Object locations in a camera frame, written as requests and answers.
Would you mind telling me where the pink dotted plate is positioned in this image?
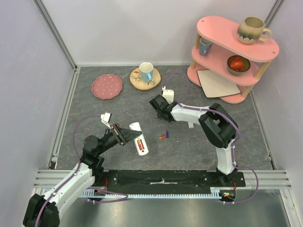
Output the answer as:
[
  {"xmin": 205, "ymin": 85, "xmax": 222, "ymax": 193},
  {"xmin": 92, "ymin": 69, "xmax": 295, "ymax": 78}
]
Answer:
[{"xmin": 91, "ymin": 74, "xmax": 123, "ymax": 100}]

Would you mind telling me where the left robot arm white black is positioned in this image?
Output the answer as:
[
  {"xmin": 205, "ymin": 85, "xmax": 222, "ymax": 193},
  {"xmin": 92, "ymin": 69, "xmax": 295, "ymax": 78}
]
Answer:
[{"xmin": 23, "ymin": 122, "xmax": 143, "ymax": 227}]

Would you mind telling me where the orange red cup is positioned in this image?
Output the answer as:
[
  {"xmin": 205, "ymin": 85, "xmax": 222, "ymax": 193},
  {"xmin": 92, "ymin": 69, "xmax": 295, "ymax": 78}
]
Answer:
[{"xmin": 229, "ymin": 56, "xmax": 244, "ymax": 71}]

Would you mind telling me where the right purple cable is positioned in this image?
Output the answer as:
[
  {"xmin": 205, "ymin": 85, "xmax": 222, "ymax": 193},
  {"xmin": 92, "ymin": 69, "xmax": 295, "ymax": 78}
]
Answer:
[{"xmin": 162, "ymin": 72, "xmax": 260, "ymax": 204}]

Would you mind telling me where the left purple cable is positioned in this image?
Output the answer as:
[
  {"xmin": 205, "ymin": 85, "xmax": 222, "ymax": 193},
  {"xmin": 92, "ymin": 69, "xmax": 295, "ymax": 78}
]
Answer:
[{"xmin": 34, "ymin": 114, "xmax": 129, "ymax": 227}]

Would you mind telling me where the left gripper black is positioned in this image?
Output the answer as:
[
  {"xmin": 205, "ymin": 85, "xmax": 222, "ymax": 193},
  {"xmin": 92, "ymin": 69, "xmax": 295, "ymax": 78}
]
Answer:
[{"xmin": 97, "ymin": 122, "xmax": 142, "ymax": 155}]

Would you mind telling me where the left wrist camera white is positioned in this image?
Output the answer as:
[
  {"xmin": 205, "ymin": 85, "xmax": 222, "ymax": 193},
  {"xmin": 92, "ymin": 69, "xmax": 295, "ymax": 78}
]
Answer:
[{"xmin": 100, "ymin": 112, "xmax": 112, "ymax": 127}]

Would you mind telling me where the beige leaf saucer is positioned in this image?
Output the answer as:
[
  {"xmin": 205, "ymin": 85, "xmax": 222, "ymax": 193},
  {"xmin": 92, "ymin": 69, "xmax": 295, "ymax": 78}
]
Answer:
[{"xmin": 129, "ymin": 68, "xmax": 161, "ymax": 91}]

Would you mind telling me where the white square mat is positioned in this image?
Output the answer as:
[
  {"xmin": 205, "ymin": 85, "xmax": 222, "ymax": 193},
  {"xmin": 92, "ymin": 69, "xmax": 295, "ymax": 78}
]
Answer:
[{"xmin": 197, "ymin": 70, "xmax": 241, "ymax": 98}]

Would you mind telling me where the light blue cup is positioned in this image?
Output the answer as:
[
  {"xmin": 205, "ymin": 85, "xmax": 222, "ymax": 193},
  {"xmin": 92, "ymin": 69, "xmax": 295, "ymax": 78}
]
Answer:
[{"xmin": 139, "ymin": 62, "xmax": 154, "ymax": 83}]

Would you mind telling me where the grey blue mug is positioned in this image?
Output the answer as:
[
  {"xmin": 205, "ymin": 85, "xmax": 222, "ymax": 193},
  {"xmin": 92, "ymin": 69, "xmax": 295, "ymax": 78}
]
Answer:
[{"xmin": 199, "ymin": 37, "xmax": 213, "ymax": 56}]

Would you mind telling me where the beige ceramic mug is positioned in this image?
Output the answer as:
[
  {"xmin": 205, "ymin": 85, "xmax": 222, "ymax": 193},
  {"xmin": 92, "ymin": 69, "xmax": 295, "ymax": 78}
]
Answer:
[{"xmin": 237, "ymin": 17, "xmax": 272, "ymax": 44}]

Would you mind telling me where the patterned dark bowl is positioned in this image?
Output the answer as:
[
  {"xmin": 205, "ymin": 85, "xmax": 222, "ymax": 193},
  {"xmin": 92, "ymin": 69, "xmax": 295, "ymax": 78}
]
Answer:
[{"xmin": 227, "ymin": 55, "xmax": 251, "ymax": 75}]

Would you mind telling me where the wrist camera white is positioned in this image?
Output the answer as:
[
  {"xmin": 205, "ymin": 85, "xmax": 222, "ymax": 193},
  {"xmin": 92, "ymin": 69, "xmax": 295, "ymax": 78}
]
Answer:
[
  {"xmin": 161, "ymin": 86, "xmax": 174, "ymax": 104},
  {"xmin": 100, "ymin": 112, "xmax": 112, "ymax": 127}
]

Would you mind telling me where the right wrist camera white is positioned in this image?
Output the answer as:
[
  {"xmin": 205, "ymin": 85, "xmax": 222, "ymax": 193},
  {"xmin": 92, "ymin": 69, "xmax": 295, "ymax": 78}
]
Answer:
[{"xmin": 161, "ymin": 86, "xmax": 174, "ymax": 104}]

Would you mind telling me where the white battery cover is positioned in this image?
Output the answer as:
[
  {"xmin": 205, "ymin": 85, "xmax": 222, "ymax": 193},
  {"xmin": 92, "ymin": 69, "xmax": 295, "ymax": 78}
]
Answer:
[{"xmin": 188, "ymin": 122, "xmax": 194, "ymax": 129}]

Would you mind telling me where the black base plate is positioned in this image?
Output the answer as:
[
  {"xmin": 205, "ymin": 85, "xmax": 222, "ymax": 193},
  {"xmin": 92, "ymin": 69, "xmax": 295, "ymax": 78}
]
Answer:
[{"xmin": 93, "ymin": 170, "xmax": 246, "ymax": 195}]

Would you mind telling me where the pink three-tier shelf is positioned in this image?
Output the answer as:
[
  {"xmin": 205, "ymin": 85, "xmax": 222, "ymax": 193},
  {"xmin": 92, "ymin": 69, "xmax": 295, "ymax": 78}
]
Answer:
[{"xmin": 187, "ymin": 16, "xmax": 279, "ymax": 104}]

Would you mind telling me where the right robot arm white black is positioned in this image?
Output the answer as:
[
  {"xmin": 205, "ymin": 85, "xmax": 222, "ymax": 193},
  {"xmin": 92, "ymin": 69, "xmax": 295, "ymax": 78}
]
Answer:
[{"xmin": 150, "ymin": 95, "xmax": 240, "ymax": 186}]

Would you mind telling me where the white remote control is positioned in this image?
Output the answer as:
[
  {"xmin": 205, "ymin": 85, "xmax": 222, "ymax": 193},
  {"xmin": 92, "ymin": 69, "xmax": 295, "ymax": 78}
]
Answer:
[{"xmin": 129, "ymin": 122, "xmax": 149, "ymax": 156}]

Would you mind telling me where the purple cable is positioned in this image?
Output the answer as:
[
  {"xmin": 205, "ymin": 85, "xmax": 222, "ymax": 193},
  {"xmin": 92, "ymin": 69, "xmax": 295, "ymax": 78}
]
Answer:
[
  {"xmin": 162, "ymin": 72, "xmax": 260, "ymax": 204},
  {"xmin": 34, "ymin": 114, "xmax": 129, "ymax": 227}
]

